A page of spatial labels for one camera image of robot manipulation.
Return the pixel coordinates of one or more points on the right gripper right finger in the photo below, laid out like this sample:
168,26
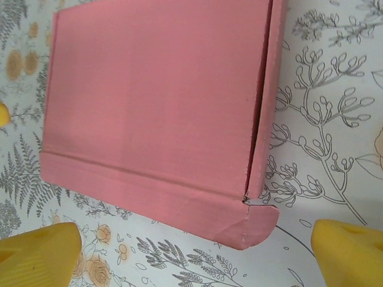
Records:
350,257

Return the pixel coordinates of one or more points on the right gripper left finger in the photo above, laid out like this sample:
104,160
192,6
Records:
36,257

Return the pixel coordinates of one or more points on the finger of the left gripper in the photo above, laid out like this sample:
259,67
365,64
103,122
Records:
3,115

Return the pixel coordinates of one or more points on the pink paper box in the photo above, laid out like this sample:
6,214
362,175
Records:
149,104

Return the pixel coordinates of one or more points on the floral tablecloth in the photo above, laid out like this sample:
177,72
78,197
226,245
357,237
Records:
329,119

